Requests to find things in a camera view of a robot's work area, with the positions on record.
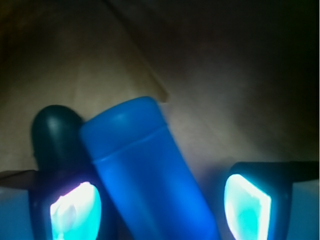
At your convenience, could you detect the brown paper-lined bin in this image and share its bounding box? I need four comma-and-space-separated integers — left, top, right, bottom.
0, 0, 320, 240

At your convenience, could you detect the blue plastic bottle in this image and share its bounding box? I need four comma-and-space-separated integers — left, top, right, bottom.
79, 96, 220, 240

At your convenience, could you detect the dark green toy cucumber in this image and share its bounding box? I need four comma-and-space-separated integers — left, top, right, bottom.
30, 105, 94, 172

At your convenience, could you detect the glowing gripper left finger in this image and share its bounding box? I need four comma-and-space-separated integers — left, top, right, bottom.
0, 170, 118, 240

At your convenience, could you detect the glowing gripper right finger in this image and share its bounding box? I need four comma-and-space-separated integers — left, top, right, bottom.
224, 161, 320, 240

